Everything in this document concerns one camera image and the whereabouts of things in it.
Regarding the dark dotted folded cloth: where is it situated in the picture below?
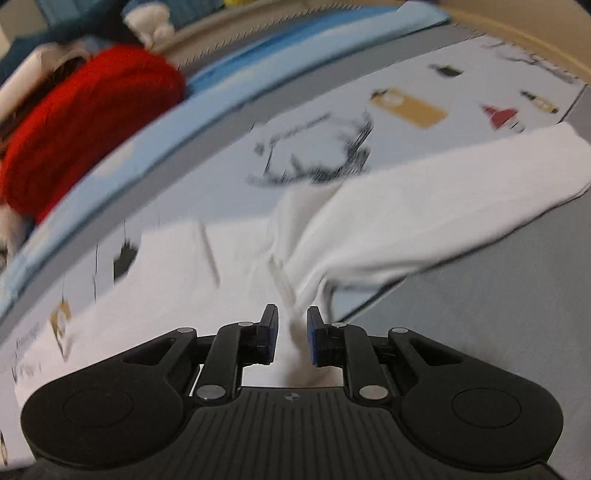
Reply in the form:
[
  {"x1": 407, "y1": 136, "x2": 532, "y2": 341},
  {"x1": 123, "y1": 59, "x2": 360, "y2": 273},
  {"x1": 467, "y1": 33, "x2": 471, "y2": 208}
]
[{"x1": 0, "y1": 55, "x2": 95, "y2": 144}]

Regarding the white small garment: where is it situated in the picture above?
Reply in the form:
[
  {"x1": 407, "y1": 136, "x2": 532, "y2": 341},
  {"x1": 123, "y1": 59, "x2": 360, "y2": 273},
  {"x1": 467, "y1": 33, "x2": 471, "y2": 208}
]
[{"x1": 65, "y1": 122, "x2": 591, "y2": 398}]

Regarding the light blue sheet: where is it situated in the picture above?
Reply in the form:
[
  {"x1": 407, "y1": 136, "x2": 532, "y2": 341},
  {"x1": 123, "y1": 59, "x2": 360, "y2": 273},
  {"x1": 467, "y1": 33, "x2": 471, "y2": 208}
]
[{"x1": 0, "y1": 0, "x2": 451, "y2": 319}]

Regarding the white folded cloth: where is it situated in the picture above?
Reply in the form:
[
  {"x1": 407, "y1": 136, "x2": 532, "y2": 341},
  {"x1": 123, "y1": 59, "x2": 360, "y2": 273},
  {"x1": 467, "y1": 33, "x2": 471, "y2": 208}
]
[{"x1": 0, "y1": 42, "x2": 88, "y2": 121}]

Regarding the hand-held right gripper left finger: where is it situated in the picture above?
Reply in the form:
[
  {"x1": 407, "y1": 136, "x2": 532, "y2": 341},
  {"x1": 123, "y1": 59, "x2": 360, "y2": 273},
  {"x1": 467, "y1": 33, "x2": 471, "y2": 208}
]
[{"x1": 117, "y1": 304, "x2": 280, "y2": 408}]

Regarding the red folded blanket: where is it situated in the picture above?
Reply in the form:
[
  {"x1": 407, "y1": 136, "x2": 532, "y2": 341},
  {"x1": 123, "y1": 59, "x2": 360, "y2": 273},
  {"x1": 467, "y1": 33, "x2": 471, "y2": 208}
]
[{"x1": 0, "y1": 45, "x2": 186, "y2": 224}]

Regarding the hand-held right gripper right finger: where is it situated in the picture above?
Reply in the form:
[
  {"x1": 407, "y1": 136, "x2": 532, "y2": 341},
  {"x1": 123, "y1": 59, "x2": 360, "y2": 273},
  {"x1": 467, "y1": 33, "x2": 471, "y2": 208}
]
[{"x1": 307, "y1": 306, "x2": 469, "y2": 408}]

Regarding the deer print bed sheet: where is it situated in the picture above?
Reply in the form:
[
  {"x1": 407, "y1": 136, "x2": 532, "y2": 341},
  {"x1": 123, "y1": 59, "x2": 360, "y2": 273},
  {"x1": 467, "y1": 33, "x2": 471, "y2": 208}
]
[{"x1": 0, "y1": 34, "x2": 587, "y2": 462}]

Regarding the wooden bed frame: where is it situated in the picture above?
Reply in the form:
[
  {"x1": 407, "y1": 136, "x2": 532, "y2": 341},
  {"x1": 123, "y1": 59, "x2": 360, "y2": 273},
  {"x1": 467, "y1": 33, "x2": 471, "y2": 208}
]
[{"x1": 438, "y1": 0, "x2": 591, "y2": 88}]

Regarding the cream folded quilt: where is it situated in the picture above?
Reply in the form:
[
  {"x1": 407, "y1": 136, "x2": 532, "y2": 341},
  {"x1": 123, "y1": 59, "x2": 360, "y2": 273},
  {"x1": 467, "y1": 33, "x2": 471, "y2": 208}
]
[{"x1": 0, "y1": 203, "x2": 33, "y2": 259}]

